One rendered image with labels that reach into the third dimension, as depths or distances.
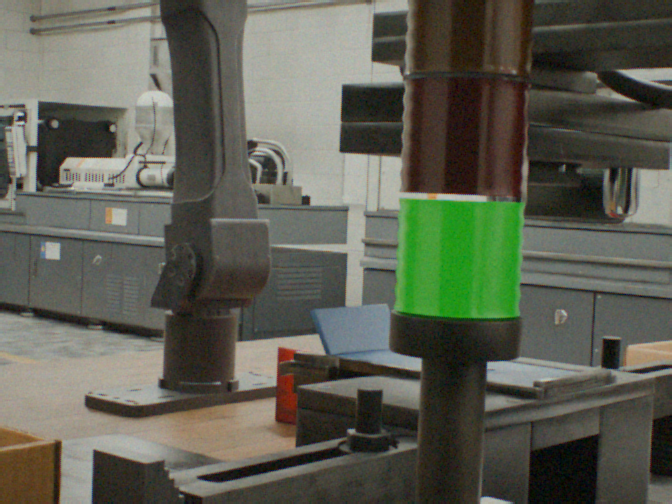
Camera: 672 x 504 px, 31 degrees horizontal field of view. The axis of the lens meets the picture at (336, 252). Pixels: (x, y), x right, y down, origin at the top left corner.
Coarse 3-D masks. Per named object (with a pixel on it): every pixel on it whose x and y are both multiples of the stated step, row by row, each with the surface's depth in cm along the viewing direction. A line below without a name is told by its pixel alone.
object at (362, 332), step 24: (312, 312) 71; (336, 312) 72; (360, 312) 74; (384, 312) 75; (336, 336) 71; (360, 336) 72; (384, 336) 74; (384, 360) 69; (408, 360) 69; (528, 384) 62
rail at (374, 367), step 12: (348, 360) 68; (360, 360) 68; (360, 372) 68; (372, 372) 67; (384, 372) 66; (396, 372) 66; (408, 372) 65; (420, 372) 65; (492, 384) 62; (504, 384) 61; (516, 384) 61; (528, 396) 60; (540, 396) 60
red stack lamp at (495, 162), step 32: (416, 96) 35; (448, 96) 34; (480, 96) 34; (512, 96) 34; (416, 128) 35; (448, 128) 34; (480, 128) 34; (512, 128) 34; (416, 160) 35; (448, 160) 34; (480, 160) 34; (512, 160) 34; (416, 192) 35; (448, 192) 34; (480, 192) 34; (512, 192) 35
